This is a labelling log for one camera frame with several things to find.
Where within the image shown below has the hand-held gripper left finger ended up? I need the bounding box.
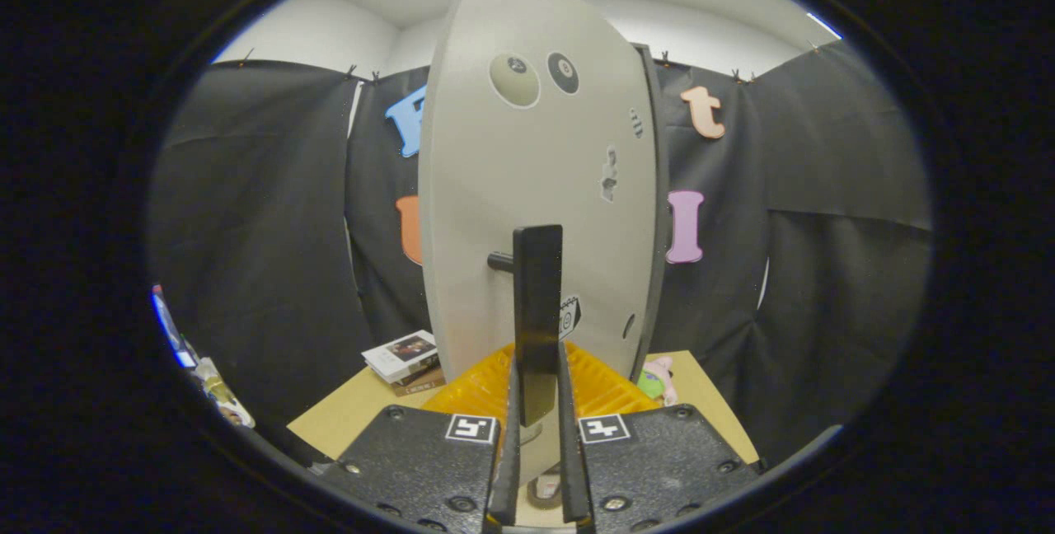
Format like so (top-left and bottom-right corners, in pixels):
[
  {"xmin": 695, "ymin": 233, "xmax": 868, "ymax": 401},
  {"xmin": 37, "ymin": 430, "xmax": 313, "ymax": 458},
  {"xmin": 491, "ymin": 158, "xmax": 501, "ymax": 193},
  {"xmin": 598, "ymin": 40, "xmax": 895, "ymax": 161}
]
[{"xmin": 316, "ymin": 343, "xmax": 523, "ymax": 531}]

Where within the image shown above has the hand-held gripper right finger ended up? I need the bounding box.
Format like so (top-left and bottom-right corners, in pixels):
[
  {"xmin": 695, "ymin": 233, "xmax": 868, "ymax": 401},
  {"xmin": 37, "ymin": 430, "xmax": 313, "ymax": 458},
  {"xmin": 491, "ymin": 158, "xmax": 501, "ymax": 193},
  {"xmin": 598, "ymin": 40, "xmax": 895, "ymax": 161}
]
[{"xmin": 556, "ymin": 342, "xmax": 761, "ymax": 531}]

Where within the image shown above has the brown fuzzy shoe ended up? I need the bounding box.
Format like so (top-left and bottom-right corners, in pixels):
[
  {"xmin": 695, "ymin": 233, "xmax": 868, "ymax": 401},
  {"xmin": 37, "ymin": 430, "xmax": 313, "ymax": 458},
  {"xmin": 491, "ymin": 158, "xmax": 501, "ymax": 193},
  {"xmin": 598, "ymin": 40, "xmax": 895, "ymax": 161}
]
[{"xmin": 527, "ymin": 475, "xmax": 566, "ymax": 510}]

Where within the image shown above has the black door handle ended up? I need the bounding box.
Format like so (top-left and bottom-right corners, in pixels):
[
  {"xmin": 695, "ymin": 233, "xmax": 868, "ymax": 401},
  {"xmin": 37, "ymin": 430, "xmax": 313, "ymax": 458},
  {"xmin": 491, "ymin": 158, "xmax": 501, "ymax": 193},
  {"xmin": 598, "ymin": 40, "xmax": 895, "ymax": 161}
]
[{"xmin": 488, "ymin": 225, "xmax": 565, "ymax": 428}]

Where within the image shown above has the grey shoe cabinet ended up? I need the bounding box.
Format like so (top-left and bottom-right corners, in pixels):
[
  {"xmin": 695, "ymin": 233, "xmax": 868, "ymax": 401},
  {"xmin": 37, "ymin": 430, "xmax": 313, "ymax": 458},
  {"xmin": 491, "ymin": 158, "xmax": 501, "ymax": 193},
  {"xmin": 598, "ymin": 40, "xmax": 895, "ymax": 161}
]
[{"xmin": 633, "ymin": 44, "xmax": 672, "ymax": 380}]

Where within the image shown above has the brown book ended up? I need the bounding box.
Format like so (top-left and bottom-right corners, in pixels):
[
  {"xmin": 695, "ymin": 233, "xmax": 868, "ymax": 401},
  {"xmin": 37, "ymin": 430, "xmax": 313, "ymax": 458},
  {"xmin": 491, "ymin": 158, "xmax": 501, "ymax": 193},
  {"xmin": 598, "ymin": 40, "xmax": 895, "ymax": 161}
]
[{"xmin": 389, "ymin": 369, "xmax": 447, "ymax": 397}]

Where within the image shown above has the pink green plush toy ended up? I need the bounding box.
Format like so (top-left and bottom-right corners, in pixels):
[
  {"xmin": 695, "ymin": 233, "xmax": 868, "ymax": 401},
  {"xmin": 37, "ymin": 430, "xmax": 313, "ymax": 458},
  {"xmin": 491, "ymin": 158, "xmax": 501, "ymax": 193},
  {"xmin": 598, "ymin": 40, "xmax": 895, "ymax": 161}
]
[{"xmin": 637, "ymin": 356, "xmax": 679, "ymax": 405}]

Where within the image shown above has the white book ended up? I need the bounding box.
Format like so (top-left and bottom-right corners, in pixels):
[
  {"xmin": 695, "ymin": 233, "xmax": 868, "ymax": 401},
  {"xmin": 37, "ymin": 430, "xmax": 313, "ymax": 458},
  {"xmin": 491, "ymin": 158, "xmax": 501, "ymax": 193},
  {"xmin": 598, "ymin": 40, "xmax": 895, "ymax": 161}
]
[{"xmin": 361, "ymin": 330, "xmax": 440, "ymax": 384}]

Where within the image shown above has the black backdrop cloth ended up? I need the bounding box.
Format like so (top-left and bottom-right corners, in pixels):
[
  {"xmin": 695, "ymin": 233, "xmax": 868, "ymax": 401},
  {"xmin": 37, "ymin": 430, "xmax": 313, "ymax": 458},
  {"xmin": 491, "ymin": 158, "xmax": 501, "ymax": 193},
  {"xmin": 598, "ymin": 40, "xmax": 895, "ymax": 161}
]
[{"xmin": 148, "ymin": 40, "xmax": 936, "ymax": 469}]

